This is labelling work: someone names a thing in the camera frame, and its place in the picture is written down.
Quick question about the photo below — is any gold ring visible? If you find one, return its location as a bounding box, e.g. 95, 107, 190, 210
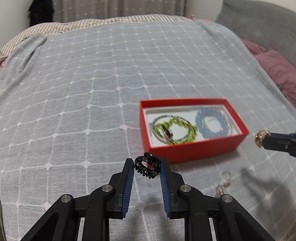
254, 130, 272, 148

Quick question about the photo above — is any light blue beaded bracelet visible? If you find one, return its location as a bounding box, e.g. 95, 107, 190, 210
195, 107, 233, 139

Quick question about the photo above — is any green beaded bracelet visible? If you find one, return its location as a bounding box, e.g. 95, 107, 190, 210
153, 115, 199, 146

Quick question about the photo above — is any black hair claw clip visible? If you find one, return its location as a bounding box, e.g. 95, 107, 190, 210
134, 152, 161, 179

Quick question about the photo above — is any pink blanket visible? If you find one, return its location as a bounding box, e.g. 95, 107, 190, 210
240, 38, 296, 108

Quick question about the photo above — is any red open box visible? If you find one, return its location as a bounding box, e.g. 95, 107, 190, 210
139, 98, 249, 164

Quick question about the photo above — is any grey checked bedspread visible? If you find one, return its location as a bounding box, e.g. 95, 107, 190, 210
1, 21, 295, 240

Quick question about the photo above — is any grey pillow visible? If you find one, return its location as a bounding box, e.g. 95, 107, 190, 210
216, 1, 295, 66

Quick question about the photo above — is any striped bed sheet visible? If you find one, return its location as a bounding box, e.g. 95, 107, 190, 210
1, 14, 196, 60

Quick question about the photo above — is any grey dotted curtain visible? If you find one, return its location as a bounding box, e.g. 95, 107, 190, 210
53, 0, 186, 23

